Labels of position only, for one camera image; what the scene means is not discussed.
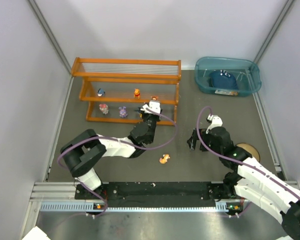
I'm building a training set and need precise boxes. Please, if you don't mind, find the pink bunny toy figure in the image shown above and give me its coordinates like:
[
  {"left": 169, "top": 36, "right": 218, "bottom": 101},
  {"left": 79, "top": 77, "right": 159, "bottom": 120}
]
[{"left": 99, "top": 103, "right": 109, "bottom": 115}]

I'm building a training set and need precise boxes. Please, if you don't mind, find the black yellow toy figure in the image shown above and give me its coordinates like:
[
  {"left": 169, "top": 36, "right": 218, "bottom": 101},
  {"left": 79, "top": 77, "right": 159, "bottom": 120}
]
[{"left": 134, "top": 107, "right": 143, "bottom": 118}]

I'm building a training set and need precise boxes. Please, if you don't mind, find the orange wooden shelf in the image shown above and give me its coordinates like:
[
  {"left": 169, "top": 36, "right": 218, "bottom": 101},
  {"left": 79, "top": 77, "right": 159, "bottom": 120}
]
[{"left": 71, "top": 57, "right": 182, "bottom": 126}]

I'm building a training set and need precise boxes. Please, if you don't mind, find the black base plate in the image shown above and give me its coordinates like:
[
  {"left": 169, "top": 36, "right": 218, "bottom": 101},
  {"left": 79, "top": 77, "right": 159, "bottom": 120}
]
[{"left": 74, "top": 181, "right": 243, "bottom": 208}]

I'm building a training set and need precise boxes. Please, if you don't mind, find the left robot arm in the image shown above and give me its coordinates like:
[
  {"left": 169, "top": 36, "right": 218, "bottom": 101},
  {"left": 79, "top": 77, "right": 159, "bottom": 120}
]
[{"left": 60, "top": 112, "right": 160, "bottom": 191}]

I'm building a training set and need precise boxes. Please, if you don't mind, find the yellow bear toy figure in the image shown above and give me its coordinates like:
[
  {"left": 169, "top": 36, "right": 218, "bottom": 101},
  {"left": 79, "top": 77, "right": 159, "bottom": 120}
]
[{"left": 133, "top": 88, "right": 141, "bottom": 99}]

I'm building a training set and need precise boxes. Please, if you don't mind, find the round wooden disc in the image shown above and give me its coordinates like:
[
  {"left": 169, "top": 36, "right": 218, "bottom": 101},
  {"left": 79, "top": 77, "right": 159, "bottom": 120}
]
[{"left": 237, "top": 142, "right": 261, "bottom": 162}]

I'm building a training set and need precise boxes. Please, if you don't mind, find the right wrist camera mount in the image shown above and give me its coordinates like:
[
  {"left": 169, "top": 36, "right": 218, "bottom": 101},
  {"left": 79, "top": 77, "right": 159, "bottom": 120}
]
[{"left": 206, "top": 114, "right": 223, "bottom": 134}]

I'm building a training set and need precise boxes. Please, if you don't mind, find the blue donkey toy figure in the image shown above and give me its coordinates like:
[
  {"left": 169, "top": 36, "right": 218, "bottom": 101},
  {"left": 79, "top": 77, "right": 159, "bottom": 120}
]
[{"left": 97, "top": 88, "right": 106, "bottom": 97}]

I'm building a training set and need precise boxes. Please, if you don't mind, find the grey slotted cable duct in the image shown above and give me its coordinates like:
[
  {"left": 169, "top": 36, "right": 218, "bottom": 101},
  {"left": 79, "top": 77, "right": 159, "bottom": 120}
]
[{"left": 40, "top": 201, "right": 242, "bottom": 213}]

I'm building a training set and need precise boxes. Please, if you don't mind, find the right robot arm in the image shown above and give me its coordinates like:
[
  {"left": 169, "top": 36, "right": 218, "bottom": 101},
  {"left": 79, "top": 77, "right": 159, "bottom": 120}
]
[{"left": 187, "top": 126, "right": 300, "bottom": 240}]

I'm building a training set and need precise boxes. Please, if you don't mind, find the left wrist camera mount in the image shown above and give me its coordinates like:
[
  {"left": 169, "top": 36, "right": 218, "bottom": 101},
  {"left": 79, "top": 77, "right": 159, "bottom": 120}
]
[{"left": 140, "top": 100, "right": 162, "bottom": 115}]

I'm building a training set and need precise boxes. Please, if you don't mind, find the tan rabbit toy figure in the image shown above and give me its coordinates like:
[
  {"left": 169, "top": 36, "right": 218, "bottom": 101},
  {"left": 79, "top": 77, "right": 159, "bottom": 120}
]
[{"left": 159, "top": 154, "right": 171, "bottom": 164}]

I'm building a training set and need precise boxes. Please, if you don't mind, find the printed label card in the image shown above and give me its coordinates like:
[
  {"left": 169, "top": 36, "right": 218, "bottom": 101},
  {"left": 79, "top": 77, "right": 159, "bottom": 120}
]
[{"left": 214, "top": 89, "right": 239, "bottom": 96}]

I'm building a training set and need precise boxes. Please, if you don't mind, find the dark blue cloth bag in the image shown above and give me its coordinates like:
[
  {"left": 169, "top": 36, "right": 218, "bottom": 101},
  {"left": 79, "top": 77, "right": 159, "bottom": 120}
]
[{"left": 209, "top": 69, "right": 239, "bottom": 90}]

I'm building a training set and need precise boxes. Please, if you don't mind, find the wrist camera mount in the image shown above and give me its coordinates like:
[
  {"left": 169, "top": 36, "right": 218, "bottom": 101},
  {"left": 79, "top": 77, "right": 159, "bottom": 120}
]
[
  {"left": 206, "top": 114, "right": 223, "bottom": 134},
  {"left": 140, "top": 100, "right": 162, "bottom": 115}
]

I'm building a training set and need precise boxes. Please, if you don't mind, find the white object bottom left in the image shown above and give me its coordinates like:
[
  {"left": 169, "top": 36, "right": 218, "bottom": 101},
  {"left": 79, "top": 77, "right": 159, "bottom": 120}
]
[{"left": 22, "top": 226, "right": 51, "bottom": 240}]

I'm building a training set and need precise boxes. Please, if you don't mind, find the purple bunny toy figure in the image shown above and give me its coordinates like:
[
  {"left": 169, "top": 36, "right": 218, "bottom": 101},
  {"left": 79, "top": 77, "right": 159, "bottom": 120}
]
[{"left": 118, "top": 106, "right": 128, "bottom": 118}]

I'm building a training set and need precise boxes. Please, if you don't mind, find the teal plastic bin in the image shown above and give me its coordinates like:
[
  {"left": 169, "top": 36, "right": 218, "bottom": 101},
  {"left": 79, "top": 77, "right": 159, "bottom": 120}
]
[{"left": 194, "top": 56, "right": 262, "bottom": 97}]

